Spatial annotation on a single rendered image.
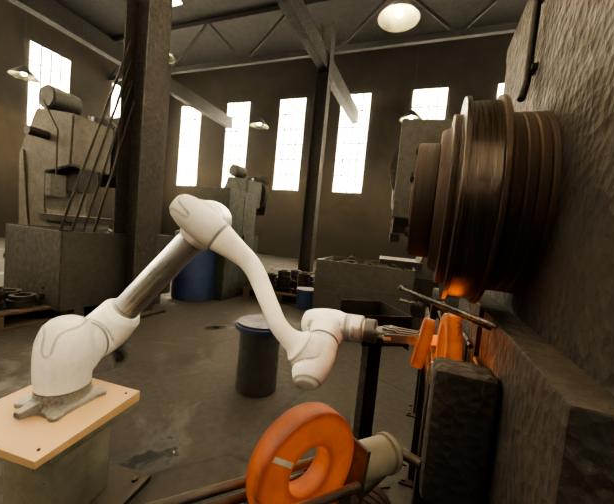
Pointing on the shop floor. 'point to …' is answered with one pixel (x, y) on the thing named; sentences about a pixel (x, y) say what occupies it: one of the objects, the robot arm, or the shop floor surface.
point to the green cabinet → (242, 206)
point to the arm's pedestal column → (73, 478)
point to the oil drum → (196, 278)
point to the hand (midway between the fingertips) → (431, 339)
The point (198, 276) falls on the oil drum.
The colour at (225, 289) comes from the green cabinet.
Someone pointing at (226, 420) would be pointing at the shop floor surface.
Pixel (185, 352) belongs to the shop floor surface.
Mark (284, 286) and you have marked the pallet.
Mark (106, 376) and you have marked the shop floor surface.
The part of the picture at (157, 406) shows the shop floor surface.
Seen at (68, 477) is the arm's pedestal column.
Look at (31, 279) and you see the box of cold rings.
